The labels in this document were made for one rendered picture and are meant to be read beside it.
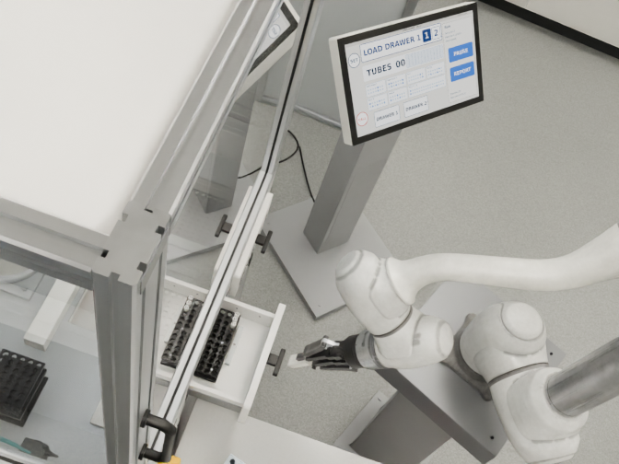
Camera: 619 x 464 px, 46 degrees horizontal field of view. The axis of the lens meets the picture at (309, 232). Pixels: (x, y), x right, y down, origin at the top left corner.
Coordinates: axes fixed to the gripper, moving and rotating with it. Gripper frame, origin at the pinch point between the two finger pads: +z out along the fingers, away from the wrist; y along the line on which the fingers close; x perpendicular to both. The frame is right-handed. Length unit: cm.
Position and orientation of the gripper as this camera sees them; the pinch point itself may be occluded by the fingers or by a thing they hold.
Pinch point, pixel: (300, 360)
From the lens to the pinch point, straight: 175.7
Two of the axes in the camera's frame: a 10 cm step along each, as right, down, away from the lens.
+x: -2.7, 7.8, -5.6
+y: -6.4, -5.8, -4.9
